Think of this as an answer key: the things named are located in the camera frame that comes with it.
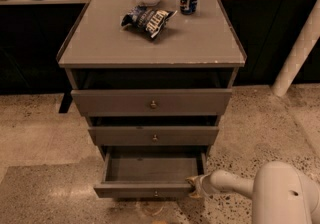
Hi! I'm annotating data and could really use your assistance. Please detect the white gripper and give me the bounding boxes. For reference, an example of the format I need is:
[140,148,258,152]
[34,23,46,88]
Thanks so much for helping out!
[186,175,216,199]

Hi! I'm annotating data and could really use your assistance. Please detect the grey bottom drawer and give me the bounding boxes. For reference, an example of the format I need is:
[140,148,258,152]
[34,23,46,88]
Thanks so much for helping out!
[94,146,207,199]

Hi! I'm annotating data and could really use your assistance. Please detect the grey drawer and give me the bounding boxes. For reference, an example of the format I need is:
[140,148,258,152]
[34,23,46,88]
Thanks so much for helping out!
[94,146,207,199]
[71,89,232,117]
[88,126,219,146]

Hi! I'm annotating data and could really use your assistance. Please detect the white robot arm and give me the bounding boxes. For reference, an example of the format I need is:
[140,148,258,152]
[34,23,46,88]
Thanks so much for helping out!
[186,161,320,224]

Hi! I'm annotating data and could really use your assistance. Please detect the grey middle drawer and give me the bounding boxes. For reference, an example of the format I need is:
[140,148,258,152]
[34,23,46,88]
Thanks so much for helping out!
[88,126,219,146]

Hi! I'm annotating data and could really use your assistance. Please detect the grey drawer cabinet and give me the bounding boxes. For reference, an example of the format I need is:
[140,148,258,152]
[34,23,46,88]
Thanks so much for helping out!
[55,0,248,201]

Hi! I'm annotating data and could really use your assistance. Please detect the grey top drawer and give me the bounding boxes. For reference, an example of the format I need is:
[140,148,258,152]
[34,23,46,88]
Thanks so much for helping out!
[71,89,232,117]

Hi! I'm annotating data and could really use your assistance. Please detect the round floor plate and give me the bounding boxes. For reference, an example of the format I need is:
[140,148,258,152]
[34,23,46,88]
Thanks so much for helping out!
[141,200,165,216]

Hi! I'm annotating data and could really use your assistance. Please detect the white diagonal pole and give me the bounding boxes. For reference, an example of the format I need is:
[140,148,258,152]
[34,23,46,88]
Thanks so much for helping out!
[271,0,320,97]

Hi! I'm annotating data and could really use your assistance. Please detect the blue white chip bag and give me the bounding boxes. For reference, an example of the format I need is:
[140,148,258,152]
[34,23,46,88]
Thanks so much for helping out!
[121,5,176,39]

